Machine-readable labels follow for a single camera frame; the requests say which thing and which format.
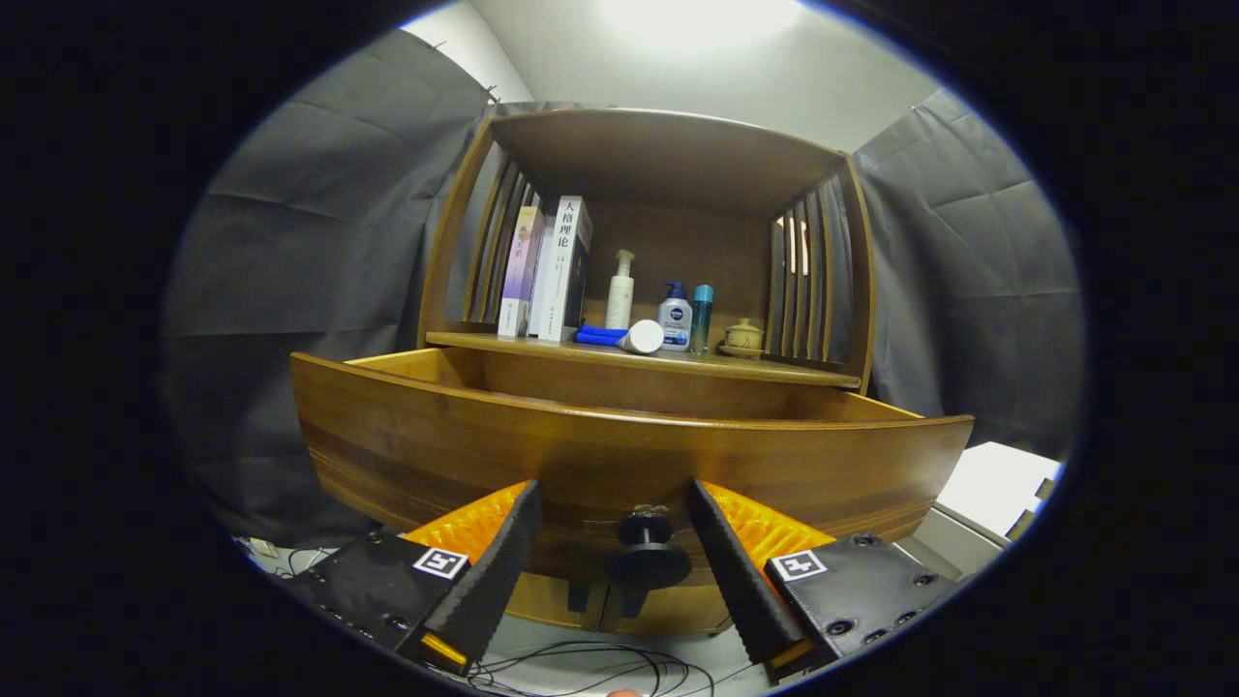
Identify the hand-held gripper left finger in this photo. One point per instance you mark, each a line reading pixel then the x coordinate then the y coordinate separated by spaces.
pixel 498 571

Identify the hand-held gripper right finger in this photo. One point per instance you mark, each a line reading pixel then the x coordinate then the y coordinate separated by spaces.
pixel 736 576

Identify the wooden drawer with black knob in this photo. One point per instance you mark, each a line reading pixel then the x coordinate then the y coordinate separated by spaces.
pixel 581 455

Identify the white and green tube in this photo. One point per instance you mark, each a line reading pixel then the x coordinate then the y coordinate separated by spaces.
pixel 644 337

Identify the wooden cabinet door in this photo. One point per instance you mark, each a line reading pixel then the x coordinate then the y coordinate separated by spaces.
pixel 542 600
pixel 678 612

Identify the wooden countertop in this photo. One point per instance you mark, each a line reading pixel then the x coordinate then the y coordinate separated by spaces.
pixel 736 366

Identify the brown wooden cabinet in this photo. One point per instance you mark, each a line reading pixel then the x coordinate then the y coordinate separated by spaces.
pixel 668 155

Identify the teal slim bottle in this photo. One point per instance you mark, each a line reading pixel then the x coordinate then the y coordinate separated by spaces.
pixel 702 324

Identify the blue folded cloth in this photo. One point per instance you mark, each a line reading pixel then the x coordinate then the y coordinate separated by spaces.
pixel 595 336

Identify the white bottle with blue cap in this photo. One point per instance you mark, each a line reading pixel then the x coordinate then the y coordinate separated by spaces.
pixel 676 324

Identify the white table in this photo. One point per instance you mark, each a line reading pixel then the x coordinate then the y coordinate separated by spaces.
pixel 997 484

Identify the white pump bottle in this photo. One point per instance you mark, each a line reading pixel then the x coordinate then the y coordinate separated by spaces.
pixel 619 300

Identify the purple book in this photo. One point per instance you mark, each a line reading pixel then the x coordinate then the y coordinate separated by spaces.
pixel 521 271

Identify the thick white book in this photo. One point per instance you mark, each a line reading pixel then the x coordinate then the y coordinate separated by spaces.
pixel 561 271

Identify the black backdrop cloth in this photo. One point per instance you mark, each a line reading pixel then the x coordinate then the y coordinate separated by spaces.
pixel 310 290

